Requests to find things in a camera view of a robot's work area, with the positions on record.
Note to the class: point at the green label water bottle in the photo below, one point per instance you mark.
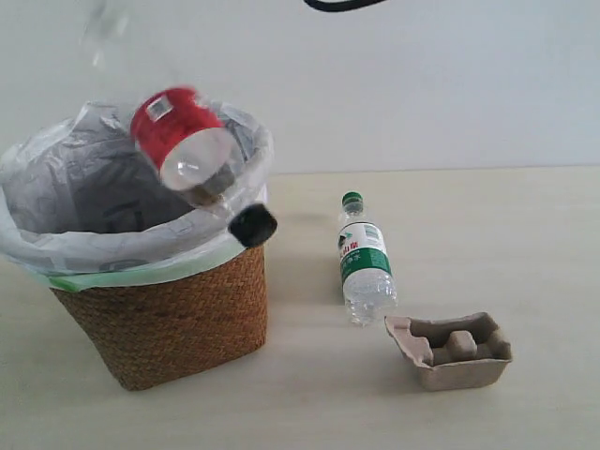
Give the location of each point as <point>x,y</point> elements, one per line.
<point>368,286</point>

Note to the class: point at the grey pulp cardboard tray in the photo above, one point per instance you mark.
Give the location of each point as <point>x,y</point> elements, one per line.
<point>451,354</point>

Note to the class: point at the white plastic bin liner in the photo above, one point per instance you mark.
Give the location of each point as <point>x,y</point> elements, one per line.
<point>82,208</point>

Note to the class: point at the red label clear bottle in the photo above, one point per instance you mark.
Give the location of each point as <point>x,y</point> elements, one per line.
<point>202,150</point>

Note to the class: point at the woven wicker waste basket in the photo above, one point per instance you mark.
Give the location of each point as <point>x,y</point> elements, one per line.
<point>154,334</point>

